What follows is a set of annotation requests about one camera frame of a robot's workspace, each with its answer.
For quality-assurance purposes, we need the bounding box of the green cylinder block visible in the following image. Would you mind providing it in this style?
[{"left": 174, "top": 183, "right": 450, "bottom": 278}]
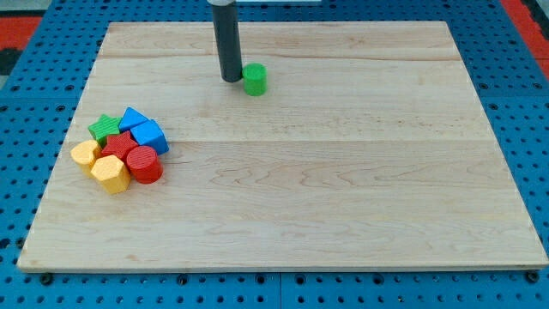
[{"left": 242, "top": 63, "right": 267, "bottom": 96}]

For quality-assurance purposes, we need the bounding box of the wooden board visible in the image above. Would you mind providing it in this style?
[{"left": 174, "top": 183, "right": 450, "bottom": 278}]
[{"left": 18, "top": 21, "right": 548, "bottom": 273}]

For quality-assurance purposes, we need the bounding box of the blue cube block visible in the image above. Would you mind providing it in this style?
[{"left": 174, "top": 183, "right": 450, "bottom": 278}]
[{"left": 130, "top": 119, "right": 169, "bottom": 155}]

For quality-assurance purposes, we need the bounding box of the red cylinder block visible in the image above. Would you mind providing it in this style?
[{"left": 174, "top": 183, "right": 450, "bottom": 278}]
[{"left": 126, "top": 146, "right": 163, "bottom": 185}]

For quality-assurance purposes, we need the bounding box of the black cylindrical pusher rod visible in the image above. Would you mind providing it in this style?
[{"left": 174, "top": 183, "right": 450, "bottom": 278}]
[{"left": 209, "top": 0, "right": 242, "bottom": 83}]

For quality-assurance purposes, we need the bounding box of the blue triangle block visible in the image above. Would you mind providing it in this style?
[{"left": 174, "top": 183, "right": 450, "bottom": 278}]
[{"left": 118, "top": 107, "right": 148, "bottom": 132}]

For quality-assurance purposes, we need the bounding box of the red star block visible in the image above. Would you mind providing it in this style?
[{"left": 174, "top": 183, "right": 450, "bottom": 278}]
[{"left": 101, "top": 130, "right": 138, "bottom": 162}]

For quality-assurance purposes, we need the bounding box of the yellow hexagon block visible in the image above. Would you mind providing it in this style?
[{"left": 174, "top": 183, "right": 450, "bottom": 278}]
[{"left": 91, "top": 155, "right": 131, "bottom": 194}]

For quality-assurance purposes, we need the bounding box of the green star block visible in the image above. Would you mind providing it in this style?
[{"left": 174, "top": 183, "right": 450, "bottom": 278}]
[{"left": 87, "top": 114, "right": 121, "bottom": 147}]

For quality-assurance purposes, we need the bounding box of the yellow heart block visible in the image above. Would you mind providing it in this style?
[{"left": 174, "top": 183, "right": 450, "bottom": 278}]
[{"left": 69, "top": 139, "right": 102, "bottom": 178}]

